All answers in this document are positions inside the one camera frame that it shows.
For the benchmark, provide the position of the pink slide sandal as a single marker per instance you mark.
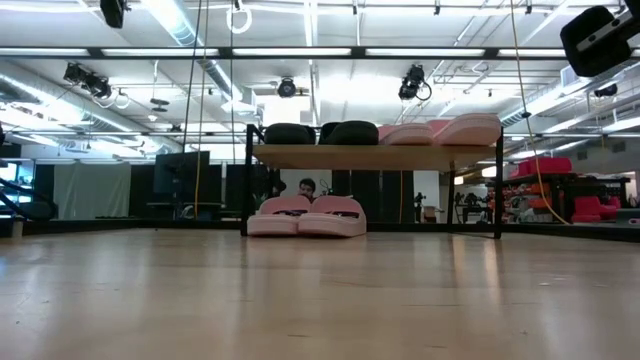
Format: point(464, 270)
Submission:
point(332, 225)
point(407, 135)
point(275, 225)
point(470, 130)

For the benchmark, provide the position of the black slide sandal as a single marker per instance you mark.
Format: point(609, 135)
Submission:
point(352, 134)
point(287, 135)

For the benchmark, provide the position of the wooden shelf black metal legs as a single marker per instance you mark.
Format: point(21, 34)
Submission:
point(370, 157)

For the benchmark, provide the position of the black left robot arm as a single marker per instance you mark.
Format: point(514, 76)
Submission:
point(35, 210)

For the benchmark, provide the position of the black ceiling spotlight cluster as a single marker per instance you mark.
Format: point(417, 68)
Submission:
point(90, 82)

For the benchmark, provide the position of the red storage bin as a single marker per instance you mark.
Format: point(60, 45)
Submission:
point(545, 166)
point(590, 207)

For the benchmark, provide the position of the black storage rack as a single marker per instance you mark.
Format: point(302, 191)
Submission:
point(556, 190)

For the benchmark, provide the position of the black background monitor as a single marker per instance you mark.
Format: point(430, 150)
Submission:
point(180, 172)

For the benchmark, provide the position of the white background curtain panel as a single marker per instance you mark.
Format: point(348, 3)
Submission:
point(90, 192)

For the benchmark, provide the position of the linear ceiling light fixture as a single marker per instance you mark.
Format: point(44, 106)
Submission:
point(310, 51)

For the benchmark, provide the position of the person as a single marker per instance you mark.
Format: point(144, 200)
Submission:
point(306, 190)

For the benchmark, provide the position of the silver ceiling air duct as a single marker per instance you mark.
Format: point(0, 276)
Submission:
point(175, 25)

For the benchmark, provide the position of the black metal table frame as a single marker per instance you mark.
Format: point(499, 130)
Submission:
point(150, 225)

